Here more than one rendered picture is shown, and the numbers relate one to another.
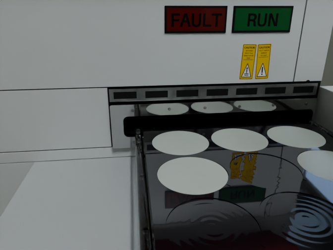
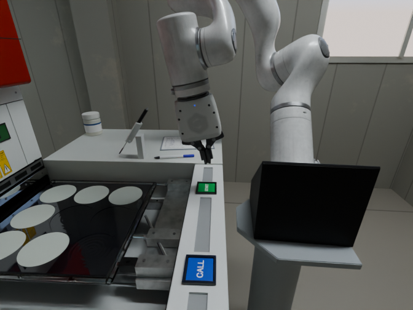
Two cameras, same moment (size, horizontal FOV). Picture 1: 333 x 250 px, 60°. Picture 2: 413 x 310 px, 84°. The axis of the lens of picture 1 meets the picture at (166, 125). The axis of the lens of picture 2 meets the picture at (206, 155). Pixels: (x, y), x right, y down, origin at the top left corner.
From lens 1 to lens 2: 0.35 m
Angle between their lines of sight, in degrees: 73
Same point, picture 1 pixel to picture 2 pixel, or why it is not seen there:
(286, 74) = (21, 162)
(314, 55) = (31, 144)
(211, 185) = (62, 242)
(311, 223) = (114, 218)
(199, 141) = (11, 235)
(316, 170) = (90, 200)
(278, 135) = (50, 198)
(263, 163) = (67, 214)
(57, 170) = not seen: outside the picture
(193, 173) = (44, 247)
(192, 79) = not seen: outside the picture
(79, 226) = not seen: outside the picture
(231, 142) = (32, 220)
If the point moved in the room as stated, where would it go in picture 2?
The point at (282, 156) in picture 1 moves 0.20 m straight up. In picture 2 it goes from (69, 205) to (49, 141)
